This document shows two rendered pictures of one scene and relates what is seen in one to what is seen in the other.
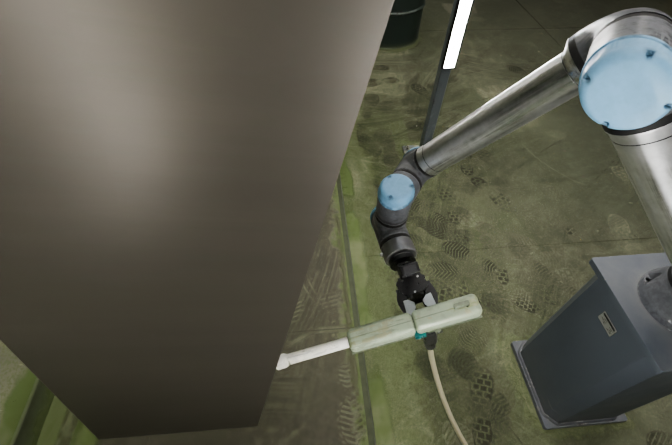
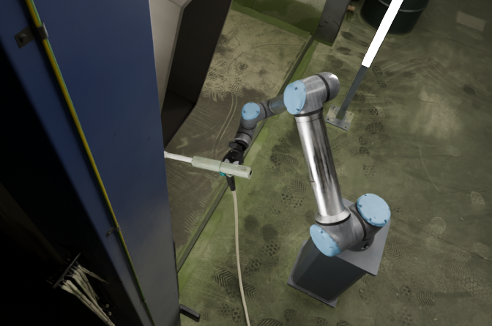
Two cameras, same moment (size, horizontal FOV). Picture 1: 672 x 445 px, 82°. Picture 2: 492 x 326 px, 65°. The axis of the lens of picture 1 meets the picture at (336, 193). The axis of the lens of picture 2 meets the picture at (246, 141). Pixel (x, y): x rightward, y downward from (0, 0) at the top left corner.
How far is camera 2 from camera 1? 1.15 m
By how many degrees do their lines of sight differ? 15
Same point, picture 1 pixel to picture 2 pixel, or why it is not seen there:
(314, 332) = (202, 174)
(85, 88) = not seen: hidden behind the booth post
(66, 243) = not seen: hidden behind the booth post
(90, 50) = not seen: hidden behind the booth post
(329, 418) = (184, 213)
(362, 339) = (197, 160)
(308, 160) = (159, 69)
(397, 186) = (250, 108)
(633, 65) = (291, 90)
